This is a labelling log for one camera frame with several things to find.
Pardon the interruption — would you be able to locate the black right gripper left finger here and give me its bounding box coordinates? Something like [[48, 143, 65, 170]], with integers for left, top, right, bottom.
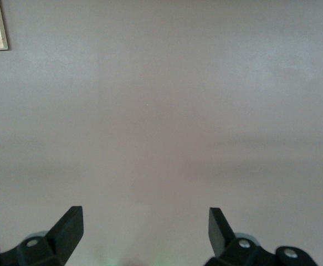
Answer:
[[0, 206, 84, 266]]

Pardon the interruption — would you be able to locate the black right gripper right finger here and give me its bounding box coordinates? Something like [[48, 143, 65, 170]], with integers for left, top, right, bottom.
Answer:
[[204, 207, 319, 266]]

